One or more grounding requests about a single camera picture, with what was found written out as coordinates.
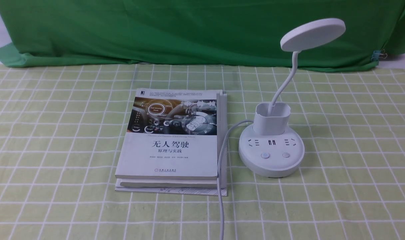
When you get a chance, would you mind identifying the white desk lamp with sockets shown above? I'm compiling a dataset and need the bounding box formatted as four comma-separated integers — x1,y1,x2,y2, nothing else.
238,18,346,178

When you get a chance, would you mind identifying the white self-driving book on top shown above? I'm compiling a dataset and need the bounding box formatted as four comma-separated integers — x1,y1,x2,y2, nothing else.
115,88,223,180

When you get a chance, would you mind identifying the white book underneath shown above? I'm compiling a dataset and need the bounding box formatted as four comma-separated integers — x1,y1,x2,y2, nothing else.
115,93,228,197

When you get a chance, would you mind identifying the green checked tablecloth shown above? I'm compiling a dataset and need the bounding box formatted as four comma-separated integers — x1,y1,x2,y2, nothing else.
0,64,405,240

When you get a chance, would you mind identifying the green backdrop cloth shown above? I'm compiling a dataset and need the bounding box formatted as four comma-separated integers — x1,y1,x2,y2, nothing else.
0,0,405,72

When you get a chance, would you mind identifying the teal binder clip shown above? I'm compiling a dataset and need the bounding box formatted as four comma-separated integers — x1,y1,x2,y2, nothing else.
370,50,388,62

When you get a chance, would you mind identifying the white lamp power cable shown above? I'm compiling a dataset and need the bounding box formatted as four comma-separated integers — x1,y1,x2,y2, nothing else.
216,120,254,240

